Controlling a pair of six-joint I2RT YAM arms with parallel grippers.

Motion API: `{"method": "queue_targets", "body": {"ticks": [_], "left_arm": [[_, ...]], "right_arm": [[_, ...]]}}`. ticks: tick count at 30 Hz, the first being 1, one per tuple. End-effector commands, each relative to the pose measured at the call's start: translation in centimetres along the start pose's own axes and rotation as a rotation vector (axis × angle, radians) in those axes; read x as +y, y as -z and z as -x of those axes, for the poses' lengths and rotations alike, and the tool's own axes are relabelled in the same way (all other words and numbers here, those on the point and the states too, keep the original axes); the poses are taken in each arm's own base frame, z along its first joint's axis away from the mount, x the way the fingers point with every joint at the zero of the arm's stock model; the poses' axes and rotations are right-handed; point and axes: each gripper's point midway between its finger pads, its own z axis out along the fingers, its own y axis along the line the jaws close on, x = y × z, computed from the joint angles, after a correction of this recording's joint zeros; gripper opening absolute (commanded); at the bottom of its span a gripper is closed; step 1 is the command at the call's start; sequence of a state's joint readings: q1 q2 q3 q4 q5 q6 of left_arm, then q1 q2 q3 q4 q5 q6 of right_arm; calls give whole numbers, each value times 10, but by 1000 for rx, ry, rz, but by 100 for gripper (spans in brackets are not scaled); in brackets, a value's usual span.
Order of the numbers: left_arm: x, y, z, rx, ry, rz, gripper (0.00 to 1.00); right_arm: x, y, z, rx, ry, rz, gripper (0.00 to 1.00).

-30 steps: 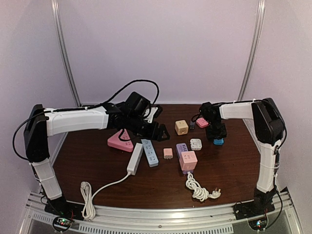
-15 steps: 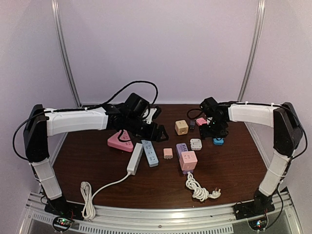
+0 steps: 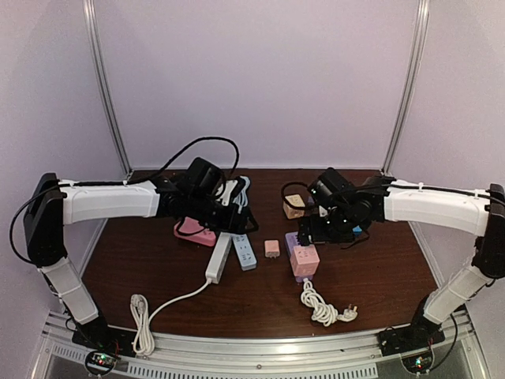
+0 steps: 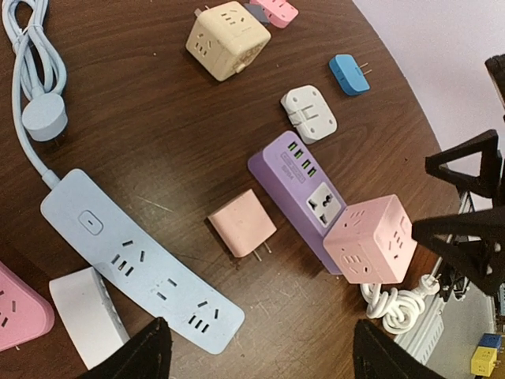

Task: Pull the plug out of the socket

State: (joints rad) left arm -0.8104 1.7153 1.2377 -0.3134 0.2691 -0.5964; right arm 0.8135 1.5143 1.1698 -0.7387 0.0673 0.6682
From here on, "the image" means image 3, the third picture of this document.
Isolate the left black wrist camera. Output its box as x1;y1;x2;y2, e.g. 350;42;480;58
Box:
186;157;223;197

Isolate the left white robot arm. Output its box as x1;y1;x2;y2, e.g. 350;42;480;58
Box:
17;171;259;351

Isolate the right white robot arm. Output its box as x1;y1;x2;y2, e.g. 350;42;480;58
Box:
297;176;504;349

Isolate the left aluminium frame post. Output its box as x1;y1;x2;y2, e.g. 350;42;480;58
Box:
82;0;132;177

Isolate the light pink usb charger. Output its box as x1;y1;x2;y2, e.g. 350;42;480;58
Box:
264;239;280;258

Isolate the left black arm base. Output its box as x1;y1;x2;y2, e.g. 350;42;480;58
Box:
72;314;137;357

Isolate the right aluminium frame post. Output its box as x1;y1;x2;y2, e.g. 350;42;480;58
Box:
381;0;430;174

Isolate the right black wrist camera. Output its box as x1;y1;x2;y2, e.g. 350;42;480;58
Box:
308;167;354;205

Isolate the light blue coiled cable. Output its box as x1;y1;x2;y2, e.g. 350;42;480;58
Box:
234;175;252;212

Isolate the aluminium frame post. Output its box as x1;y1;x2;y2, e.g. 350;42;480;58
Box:
82;0;132;177
381;0;430;174

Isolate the light blue power strip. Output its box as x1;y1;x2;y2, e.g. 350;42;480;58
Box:
232;235;257;272

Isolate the white power strip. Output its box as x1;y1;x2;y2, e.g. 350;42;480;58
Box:
205;232;232;284

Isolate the white coiled cable right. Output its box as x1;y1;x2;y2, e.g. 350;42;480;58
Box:
300;279;360;327

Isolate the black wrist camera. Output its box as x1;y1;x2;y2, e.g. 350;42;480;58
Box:
308;167;354;205
186;157;223;197

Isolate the light pink cube adapter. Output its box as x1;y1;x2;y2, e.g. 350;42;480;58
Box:
290;245;320;278

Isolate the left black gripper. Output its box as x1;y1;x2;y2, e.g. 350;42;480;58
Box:
187;192;259;235

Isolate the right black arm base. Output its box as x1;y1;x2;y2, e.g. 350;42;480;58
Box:
378;315;445;356

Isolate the white coiled power cable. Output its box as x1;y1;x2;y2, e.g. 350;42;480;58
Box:
129;278;212;355

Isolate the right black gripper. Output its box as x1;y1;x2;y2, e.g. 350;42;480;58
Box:
298;205;357;247

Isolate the beige cube socket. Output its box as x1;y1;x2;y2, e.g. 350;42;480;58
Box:
282;194;305;220

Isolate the aluminium front rail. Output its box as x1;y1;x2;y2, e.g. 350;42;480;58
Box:
28;310;491;378

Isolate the blue cube adapter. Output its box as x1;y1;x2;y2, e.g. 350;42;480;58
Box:
353;226;363;237

